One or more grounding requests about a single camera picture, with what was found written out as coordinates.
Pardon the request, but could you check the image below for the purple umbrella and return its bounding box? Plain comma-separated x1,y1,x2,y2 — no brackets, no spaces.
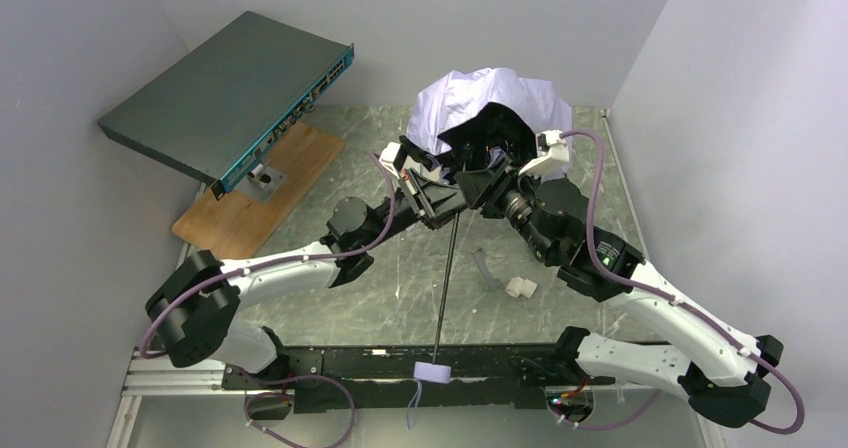
404,67,576,430

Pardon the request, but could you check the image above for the white pipe elbow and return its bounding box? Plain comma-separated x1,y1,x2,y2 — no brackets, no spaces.
505,277,538,299

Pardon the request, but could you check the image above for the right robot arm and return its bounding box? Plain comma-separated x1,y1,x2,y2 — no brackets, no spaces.
456,168,783,428

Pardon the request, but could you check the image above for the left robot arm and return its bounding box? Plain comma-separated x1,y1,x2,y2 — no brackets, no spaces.
139,169,467,374

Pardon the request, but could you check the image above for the wooden board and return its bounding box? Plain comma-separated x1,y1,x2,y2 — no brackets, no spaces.
171,122,345,259

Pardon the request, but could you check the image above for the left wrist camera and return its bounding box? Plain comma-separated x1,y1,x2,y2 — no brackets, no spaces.
378,135,434,179

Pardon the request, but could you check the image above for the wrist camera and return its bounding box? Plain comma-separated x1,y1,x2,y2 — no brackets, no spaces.
378,135,434,179
519,130,573,180

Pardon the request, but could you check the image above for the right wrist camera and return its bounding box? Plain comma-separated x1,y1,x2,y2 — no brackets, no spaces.
519,130,573,180

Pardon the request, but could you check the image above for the metal switch stand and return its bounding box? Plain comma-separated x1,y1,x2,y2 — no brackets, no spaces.
238,163,286,203

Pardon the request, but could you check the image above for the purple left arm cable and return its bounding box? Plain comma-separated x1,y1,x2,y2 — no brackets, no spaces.
137,150,399,448

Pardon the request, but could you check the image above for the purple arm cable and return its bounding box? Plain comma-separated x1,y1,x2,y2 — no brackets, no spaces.
137,150,399,448
546,128,807,436

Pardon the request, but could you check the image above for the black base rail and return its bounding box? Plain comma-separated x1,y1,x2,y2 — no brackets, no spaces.
221,343,613,414

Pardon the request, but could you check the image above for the dark network switch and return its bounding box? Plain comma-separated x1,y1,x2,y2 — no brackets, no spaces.
97,11,355,198

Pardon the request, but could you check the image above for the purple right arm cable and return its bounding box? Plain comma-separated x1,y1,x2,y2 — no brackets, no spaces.
546,128,807,436

